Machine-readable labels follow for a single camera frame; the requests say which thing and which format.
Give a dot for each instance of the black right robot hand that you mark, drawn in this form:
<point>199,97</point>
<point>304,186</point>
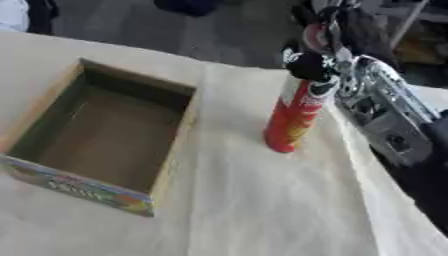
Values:
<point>312,65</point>

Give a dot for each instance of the red spray bottle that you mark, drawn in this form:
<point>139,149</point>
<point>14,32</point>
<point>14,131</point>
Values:
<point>293,120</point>

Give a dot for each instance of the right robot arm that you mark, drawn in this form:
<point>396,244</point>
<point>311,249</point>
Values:
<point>388,120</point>

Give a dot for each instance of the open cardboard box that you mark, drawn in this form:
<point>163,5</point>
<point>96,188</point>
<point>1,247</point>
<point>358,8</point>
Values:
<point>111,140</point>

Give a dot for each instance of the dark bag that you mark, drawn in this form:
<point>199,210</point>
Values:
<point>188,6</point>

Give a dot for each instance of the person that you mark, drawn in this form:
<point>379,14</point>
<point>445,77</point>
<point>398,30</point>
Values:
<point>26,15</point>

